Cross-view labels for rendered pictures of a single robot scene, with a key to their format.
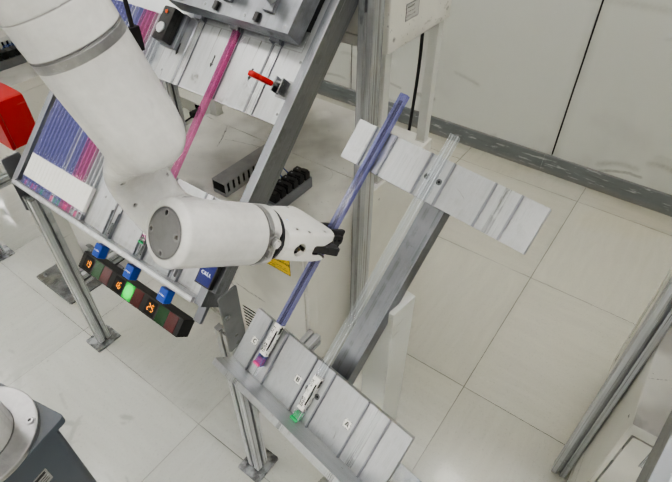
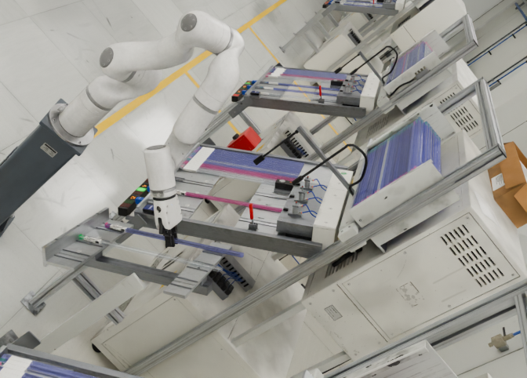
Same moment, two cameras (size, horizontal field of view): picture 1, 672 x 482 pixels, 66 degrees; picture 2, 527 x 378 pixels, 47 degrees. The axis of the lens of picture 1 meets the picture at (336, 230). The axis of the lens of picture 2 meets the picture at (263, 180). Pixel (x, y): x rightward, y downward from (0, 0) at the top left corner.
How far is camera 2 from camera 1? 1.38 m
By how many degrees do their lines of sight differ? 37
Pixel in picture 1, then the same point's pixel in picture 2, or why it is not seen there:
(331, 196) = (216, 310)
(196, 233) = (156, 154)
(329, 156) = (249, 318)
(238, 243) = (155, 174)
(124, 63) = (200, 114)
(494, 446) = not seen: outside the picture
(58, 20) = (203, 93)
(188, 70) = (263, 197)
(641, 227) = not seen: outside the picture
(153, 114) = (189, 126)
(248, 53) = (273, 216)
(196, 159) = not seen: hidden behind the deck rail
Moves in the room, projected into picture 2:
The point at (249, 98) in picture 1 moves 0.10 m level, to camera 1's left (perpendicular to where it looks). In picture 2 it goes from (247, 218) to (243, 197)
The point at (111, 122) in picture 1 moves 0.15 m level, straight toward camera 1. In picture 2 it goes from (183, 115) to (150, 112)
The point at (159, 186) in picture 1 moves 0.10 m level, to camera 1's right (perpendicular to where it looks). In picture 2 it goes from (176, 150) to (179, 174)
